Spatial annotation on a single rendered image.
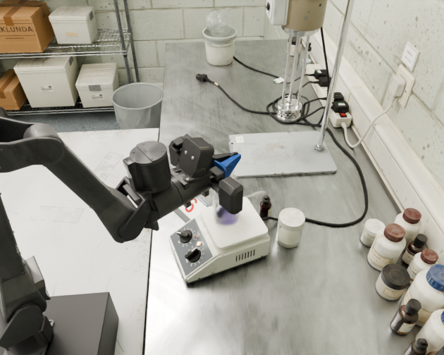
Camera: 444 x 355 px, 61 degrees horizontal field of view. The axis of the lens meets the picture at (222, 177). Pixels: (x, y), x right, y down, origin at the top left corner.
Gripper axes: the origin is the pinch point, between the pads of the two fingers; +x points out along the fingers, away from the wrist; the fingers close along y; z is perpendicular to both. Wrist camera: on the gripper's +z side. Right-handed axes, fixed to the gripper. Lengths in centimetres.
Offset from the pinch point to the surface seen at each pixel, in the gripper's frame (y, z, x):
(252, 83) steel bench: 53, -27, 61
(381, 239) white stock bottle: -24.6, -18.0, 22.3
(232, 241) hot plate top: -4.6, -17.5, -2.3
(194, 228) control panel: 5.2, -20.1, -4.7
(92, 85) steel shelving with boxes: 201, -84, 52
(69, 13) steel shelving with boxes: 221, -41, 56
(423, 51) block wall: -6, 6, 59
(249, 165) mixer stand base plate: 17.4, -25.4, 24.5
